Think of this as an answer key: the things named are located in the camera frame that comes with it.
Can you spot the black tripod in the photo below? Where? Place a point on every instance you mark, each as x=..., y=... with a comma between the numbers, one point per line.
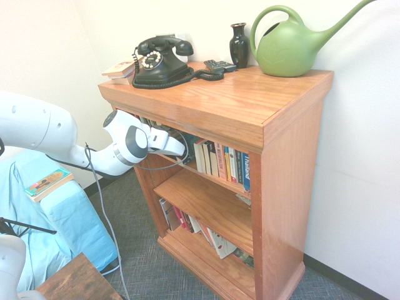
x=28, y=227

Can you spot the blue cover paperback book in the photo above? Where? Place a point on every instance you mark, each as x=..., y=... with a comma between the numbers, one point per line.
x=190, y=150

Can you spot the black remote control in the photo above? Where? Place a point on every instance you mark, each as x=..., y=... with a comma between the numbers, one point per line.
x=214, y=65
x=229, y=66

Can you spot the cream spine book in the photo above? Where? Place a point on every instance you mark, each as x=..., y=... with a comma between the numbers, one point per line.
x=214, y=164

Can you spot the yellow orange spine book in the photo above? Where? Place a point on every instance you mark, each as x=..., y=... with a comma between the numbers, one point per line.
x=228, y=165

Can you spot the blue covered seat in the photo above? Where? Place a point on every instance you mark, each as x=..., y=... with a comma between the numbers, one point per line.
x=75, y=225

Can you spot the wooden bookshelf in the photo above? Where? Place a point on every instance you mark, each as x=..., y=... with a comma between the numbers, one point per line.
x=281, y=156

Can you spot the blue Thailand book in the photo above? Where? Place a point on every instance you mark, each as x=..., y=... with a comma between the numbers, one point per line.
x=246, y=172

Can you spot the dark green spine book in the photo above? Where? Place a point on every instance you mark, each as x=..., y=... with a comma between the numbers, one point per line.
x=190, y=223

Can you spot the dark brown wooden table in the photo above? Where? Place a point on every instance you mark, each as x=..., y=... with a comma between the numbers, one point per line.
x=78, y=281

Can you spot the flat lying magazine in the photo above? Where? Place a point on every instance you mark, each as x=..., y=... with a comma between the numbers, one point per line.
x=245, y=200

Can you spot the black rotary telephone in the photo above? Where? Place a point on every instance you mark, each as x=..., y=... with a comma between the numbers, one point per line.
x=203, y=74

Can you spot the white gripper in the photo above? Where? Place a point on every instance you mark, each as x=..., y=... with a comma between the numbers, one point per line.
x=168, y=142

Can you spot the black glossy vase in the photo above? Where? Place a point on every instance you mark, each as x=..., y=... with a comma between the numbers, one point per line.
x=239, y=47

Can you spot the teal orange cover book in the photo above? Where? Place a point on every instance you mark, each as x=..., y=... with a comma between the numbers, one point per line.
x=47, y=184

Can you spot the pink spine book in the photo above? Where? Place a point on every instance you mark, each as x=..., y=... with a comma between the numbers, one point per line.
x=221, y=162

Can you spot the cream paperback book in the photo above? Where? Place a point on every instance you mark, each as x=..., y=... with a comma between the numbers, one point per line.
x=122, y=80

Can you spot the thick grey cover book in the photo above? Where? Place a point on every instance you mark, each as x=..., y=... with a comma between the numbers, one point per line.
x=168, y=215

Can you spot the black rotary telephone base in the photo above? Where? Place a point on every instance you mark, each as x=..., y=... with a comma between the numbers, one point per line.
x=165, y=70

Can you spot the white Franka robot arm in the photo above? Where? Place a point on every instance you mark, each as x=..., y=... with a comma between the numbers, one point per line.
x=37, y=125

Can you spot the green plastic watering can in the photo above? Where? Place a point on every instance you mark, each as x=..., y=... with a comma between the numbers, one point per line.
x=284, y=50

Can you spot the navy spine book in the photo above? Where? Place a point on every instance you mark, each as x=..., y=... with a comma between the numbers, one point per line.
x=239, y=168

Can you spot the black spine book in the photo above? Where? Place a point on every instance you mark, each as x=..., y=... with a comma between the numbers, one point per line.
x=208, y=156

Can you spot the white book with red shape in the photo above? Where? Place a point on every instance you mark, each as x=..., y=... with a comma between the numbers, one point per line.
x=222, y=243

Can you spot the pink cover book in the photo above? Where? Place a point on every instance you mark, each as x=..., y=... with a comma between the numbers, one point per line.
x=120, y=67

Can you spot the black telephone handset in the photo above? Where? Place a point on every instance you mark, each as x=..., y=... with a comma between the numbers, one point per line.
x=175, y=43

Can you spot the white spine colourful text book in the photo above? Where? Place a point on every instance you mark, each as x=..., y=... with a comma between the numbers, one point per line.
x=233, y=165

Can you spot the red spine book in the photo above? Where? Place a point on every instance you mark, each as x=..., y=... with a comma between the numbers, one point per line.
x=179, y=217

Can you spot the dark green lying book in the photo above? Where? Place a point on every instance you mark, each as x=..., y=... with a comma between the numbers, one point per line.
x=245, y=257

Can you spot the plain white book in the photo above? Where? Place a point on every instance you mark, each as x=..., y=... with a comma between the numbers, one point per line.
x=195, y=225

